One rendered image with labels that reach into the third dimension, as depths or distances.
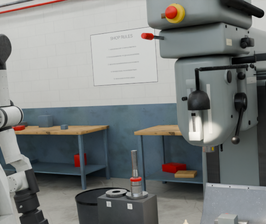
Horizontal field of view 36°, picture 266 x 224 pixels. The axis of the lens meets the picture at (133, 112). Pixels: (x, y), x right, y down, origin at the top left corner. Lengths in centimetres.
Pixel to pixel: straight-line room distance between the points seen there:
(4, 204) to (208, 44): 90
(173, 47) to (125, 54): 516
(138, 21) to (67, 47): 144
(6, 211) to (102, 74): 540
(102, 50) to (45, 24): 130
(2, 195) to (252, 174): 106
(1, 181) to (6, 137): 21
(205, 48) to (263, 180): 75
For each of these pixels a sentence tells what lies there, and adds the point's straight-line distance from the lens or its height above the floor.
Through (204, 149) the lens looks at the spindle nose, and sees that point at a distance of 155.
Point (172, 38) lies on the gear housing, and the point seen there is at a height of 169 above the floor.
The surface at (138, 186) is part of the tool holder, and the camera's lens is 169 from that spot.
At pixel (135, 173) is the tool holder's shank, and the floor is 119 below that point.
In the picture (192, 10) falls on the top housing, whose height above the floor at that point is 176.
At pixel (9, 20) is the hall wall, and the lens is 823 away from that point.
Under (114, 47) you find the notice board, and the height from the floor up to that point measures 212.
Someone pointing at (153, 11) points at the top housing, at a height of 178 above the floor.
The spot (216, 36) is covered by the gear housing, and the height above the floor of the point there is 168.
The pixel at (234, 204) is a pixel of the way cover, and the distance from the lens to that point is 194.
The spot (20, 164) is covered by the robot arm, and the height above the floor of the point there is 126.
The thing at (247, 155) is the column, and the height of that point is 120.
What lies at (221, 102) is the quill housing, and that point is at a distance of 145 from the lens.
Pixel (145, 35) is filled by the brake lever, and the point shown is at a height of 170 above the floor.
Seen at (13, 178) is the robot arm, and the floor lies 122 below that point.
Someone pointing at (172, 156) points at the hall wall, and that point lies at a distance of 634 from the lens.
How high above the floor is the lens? 155
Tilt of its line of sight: 4 degrees down
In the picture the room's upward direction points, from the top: 4 degrees counter-clockwise
